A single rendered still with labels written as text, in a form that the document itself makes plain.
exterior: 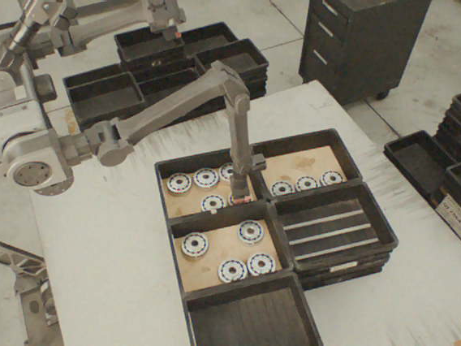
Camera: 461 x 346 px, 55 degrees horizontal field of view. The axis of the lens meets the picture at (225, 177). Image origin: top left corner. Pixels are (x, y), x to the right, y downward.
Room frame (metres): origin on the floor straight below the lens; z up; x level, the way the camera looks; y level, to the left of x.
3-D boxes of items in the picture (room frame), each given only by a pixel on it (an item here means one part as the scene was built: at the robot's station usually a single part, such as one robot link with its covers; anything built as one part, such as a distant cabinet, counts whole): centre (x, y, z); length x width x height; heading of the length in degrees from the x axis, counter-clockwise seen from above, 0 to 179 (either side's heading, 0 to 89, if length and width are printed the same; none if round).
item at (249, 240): (0.89, -0.09, 0.86); 0.10 x 0.10 x 0.01
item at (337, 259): (0.89, -0.39, 0.92); 0.40 x 0.30 x 0.02; 104
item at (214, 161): (1.08, 0.07, 0.87); 0.40 x 0.30 x 0.11; 104
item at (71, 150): (0.79, 0.40, 1.45); 0.09 x 0.08 x 0.12; 24
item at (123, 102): (1.97, 0.70, 0.37); 0.40 x 0.30 x 0.45; 114
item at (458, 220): (1.24, -1.17, 0.41); 0.31 x 0.02 x 0.16; 24
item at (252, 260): (0.75, -0.13, 0.86); 0.10 x 0.10 x 0.01
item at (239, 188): (1.04, -0.05, 0.98); 0.10 x 0.07 x 0.07; 9
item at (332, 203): (0.89, -0.39, 0.87); 0.40 x 0.30 x 0.11; 104
